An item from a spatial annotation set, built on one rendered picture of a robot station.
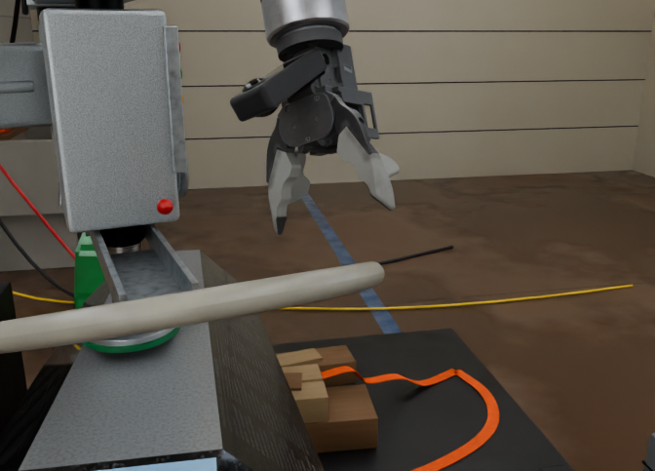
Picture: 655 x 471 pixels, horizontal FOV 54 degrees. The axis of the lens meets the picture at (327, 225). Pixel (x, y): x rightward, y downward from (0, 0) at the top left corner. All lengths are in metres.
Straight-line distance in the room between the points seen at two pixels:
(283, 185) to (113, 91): 0.67
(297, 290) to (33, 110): 1.42
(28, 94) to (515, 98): 5.78
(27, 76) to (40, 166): 2.37
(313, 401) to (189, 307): 1.81
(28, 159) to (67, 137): 2.97
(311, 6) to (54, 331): 0.39
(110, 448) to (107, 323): 0.65
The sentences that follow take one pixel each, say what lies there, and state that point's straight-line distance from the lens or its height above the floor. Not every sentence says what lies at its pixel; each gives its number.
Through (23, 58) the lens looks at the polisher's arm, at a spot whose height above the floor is 1.42.
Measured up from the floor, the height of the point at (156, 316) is 1.25.
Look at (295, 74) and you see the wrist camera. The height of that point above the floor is 1.44.
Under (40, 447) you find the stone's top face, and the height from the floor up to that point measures 0.81.
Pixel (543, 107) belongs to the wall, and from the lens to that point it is 7.27.
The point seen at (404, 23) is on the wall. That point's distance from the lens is 6.60.
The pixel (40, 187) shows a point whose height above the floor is 0.57.
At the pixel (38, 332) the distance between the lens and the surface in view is 0.62.
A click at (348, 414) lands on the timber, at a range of 2.44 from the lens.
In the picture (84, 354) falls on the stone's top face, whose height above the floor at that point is 0.81.
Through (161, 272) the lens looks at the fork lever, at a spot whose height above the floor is 1.06.
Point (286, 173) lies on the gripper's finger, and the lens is 0.68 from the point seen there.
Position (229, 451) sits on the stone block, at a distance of 1.18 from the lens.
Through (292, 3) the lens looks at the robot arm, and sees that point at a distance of 0.68.
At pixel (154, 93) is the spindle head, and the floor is 1.37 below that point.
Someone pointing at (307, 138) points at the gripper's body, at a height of 1.38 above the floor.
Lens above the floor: 1.48
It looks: 17 degrees down
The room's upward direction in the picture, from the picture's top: straight up
